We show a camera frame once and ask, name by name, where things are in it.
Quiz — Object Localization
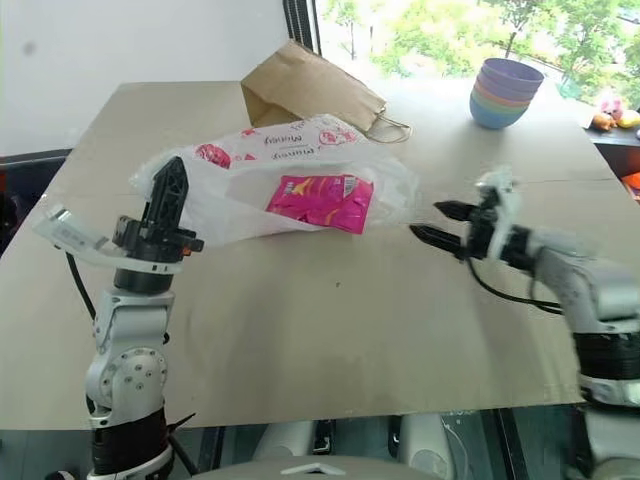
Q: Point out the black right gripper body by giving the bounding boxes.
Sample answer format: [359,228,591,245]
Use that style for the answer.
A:
[462,189,502,260]

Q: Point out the pink plush toy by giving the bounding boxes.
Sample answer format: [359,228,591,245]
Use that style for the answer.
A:
[597,94,627,119]

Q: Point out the orange bowl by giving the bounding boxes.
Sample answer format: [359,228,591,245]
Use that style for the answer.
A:
[471,86,537,108]

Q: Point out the pink bowl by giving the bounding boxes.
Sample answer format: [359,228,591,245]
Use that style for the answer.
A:
[473,79,540,103]

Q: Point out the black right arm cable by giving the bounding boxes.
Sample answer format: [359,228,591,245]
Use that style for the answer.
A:
[466,256,566,316]

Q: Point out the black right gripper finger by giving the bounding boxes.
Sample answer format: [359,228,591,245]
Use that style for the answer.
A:
[433,199,474,222]
[409,224,469,260]

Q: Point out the dark shelf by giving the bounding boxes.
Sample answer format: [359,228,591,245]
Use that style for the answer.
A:
[582,124,640,204]

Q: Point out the pink snack packet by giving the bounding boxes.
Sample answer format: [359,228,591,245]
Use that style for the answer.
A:
[264,173,376,236]

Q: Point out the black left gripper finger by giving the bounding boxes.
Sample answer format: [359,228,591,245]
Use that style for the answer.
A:
[172,159,191,233]
[143,156,178,235]

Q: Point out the green bowl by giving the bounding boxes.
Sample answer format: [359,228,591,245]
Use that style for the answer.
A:
[469,92,534,113]

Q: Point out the blue bowl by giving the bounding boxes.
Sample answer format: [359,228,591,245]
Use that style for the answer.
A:
[468,97,531,131]

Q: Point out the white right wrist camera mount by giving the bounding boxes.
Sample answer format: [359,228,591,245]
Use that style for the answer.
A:
[474,167,524,262]

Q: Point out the white red-printed plastic bag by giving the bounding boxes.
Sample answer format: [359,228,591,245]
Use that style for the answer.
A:
[128,113,427,247]

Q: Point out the purple bowl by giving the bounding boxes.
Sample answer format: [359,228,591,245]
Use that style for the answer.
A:
[477,57,545,97]

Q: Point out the brown paper bag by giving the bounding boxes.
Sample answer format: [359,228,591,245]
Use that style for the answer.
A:
[239,39,414,147]

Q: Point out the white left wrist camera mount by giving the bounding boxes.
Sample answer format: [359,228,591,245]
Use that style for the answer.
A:
[32,203,182,275]

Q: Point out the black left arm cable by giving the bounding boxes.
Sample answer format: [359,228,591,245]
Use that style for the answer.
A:
[63,248,99,321]

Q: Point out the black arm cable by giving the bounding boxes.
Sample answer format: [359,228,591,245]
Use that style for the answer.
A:
[63,248,99,321]
[466,256,566,316]

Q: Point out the dark cabinet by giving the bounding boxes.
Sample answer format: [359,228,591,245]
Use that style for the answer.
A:
[0,148,75,259]

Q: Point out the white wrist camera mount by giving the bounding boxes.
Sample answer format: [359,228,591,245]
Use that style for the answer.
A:
[474,167,524,262]
[32,203,182,275]

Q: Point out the grey rounded robot body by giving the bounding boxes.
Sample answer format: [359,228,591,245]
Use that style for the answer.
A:
[189,410,501,480]

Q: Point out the black window frame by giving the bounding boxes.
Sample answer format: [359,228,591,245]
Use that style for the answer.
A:
[286,0,324,56]

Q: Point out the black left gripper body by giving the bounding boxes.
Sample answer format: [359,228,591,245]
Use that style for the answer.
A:
[112,215,206,262]

